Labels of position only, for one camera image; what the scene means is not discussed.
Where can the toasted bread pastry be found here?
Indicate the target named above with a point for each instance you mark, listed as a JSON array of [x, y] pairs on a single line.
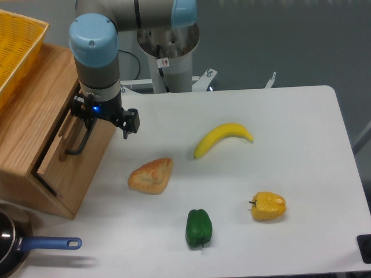
[[152, 178]]

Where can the blue handled frying pan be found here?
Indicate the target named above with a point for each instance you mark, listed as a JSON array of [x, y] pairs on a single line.
[[17, 239]]

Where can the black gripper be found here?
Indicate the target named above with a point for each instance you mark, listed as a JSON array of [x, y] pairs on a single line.
[[88, 109]]

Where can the black table corner clamp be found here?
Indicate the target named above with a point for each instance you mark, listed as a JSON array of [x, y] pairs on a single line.
[[364, 242]]

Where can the white metal base frame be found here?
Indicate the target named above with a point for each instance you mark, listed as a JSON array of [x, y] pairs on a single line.
[[199, 83]]

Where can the yellow banana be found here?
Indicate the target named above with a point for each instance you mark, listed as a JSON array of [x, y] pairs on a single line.
[[219, 133]]

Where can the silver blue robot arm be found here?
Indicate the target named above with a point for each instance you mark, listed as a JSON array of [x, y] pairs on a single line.
[[94, 44]]

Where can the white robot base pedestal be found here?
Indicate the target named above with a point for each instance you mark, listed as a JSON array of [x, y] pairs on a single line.
[[169, 52]]

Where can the green bell pepper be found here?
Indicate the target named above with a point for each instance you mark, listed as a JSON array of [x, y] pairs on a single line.
[[199, 229]]

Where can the wooden top drawer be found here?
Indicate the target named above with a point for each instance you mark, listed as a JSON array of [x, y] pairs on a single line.
[[69, 161]]

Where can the yellow plastic basket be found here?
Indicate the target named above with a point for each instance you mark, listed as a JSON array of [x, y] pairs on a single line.
[[21, 41]]

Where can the wooden drawer cabinet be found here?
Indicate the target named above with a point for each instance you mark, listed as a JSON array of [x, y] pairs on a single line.
[[36, 132]]

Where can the black metal drawer handle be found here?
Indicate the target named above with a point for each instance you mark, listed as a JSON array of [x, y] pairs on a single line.
[[79, 150]]

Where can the yellow bell pepper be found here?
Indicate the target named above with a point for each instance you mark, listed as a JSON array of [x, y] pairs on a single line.
[[266, 206]]

